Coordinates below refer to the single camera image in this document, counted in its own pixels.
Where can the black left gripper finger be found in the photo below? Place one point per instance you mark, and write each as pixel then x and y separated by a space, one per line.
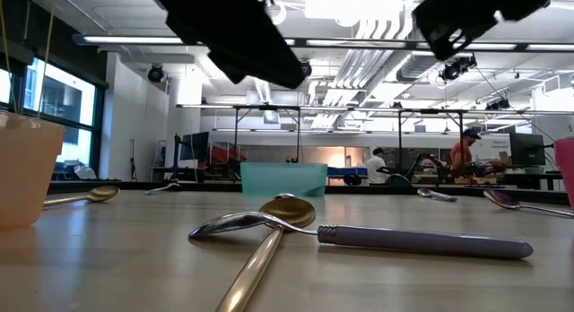
pixel 287 61
pixel 251 67

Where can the person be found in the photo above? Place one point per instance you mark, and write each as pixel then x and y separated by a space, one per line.
pixel 376 168
pixel 461 155

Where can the teal plastic bin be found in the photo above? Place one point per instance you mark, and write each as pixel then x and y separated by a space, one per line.
pixel 282 179

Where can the black computer monitor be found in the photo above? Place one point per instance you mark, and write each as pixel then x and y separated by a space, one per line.
pixel 527 148
pixel 195 146

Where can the black background robot arm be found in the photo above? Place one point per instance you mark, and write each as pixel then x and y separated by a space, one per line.
pixel 421 159

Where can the large window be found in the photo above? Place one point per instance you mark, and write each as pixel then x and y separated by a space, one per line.
pixel 67 101

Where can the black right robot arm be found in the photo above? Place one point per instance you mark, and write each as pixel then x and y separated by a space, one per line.
pixel 529 0

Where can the orange plastic bin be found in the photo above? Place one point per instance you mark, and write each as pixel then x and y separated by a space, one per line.
pixel 27 177

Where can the red background machine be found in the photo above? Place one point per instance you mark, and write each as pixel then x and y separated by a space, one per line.
pixel 228 154

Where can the overhead black light bar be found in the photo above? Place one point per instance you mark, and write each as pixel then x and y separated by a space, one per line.
pixel 520 46

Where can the blue background table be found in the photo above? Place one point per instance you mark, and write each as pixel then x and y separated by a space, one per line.
pixel 350 171

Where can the black background workstation frame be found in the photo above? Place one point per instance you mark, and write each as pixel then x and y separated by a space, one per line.
pixel 400 137
pixel 236 132

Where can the black ceiling-mounted camera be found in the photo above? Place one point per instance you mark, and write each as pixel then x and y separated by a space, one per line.
pixel 457 67
pixel 498 105
pixel 306 69
pixel 155 73

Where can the pink plastic bin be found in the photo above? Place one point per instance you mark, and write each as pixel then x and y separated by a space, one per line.
pixel 566 173

